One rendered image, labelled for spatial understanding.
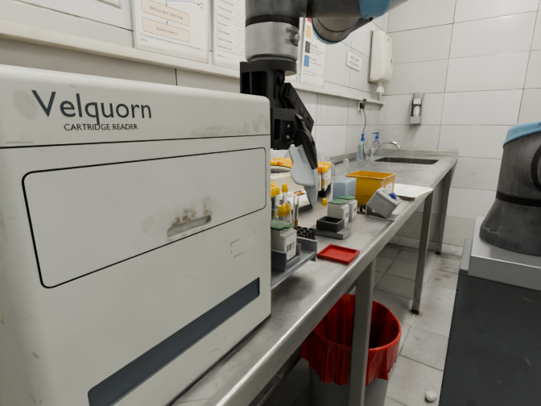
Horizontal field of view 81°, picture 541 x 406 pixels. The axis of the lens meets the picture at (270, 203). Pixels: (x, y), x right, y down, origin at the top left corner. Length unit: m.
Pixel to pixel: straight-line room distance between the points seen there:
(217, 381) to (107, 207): 0.23
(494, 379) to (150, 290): 0.69
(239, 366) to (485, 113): 2.91
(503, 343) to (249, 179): 0.59
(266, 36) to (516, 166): 0.50
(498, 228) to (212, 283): 0.57
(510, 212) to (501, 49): 2.50
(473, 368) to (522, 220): 0.31
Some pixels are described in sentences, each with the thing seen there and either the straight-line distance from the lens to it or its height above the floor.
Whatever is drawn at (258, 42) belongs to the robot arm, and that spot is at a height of 1.25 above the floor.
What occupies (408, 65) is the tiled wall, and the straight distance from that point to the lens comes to 3.23.
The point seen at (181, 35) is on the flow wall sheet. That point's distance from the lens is 1.18.
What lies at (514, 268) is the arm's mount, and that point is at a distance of 0.69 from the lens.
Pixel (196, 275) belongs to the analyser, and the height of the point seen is 1.00.
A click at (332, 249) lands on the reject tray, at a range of 0.72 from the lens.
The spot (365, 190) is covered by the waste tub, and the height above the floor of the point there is 0.93.
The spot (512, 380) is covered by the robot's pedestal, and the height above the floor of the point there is 0.67.
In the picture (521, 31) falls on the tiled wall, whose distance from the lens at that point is 3.19.
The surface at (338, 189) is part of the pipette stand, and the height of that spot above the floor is 0.95.
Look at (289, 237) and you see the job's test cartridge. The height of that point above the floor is 0.97.
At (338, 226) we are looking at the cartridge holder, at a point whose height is 0.90.
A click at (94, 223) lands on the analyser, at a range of 0.26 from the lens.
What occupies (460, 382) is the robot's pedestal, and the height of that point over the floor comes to 0.63.
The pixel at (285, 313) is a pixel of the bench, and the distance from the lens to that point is 0.49.
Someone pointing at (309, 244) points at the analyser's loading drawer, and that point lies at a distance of 0.60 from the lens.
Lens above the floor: 1.14
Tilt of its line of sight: 14 degrees down
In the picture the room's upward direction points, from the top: straight up
